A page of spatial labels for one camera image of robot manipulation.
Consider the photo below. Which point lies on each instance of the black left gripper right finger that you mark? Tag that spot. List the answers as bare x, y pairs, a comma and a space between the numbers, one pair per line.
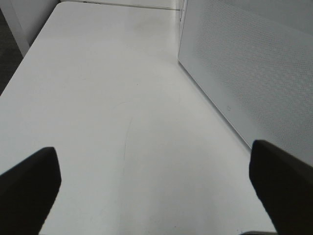
284, 185

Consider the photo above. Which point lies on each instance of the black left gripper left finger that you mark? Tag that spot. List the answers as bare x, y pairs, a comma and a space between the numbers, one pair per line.
28, 191

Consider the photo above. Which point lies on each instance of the white microwave door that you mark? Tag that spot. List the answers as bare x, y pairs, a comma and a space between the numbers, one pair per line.
254, 61

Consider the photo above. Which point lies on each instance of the white table leg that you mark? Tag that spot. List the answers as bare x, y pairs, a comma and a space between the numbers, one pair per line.
15, 26

